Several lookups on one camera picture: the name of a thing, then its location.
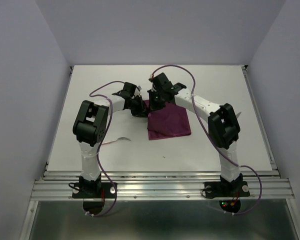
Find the purple cloth napkin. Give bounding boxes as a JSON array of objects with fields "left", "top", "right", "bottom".
[{"left": 147, "top": 103, "right": 192, "bottom": 141}]

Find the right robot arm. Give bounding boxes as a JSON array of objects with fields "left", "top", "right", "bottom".
[{"left": 148, "top": 73, "right": 243, "bottom": 195}]

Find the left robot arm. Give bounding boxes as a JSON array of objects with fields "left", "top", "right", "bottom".
[{"left": 69, "top": 82, "right": 148, "bottom": 197}]

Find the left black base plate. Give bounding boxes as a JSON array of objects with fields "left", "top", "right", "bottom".
[{"left": 68, "top": 182, "right": 117, "bottom": 199}]

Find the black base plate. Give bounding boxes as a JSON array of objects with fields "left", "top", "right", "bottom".
[
  {"left": 201, "top": 181, "right": 250, "bottom": 199},
  {"left": 68, "top": 182, "right": 117, "bottom": 199}
]

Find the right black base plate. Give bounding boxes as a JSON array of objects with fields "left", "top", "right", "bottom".
[{"left": 201, "top": 181, "right": 250, "bottom": 199}]

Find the aluminium rail frame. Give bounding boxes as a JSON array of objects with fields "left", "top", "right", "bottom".
[{"left": 21, "top": 65, "right": 300, "bottom": 240}]

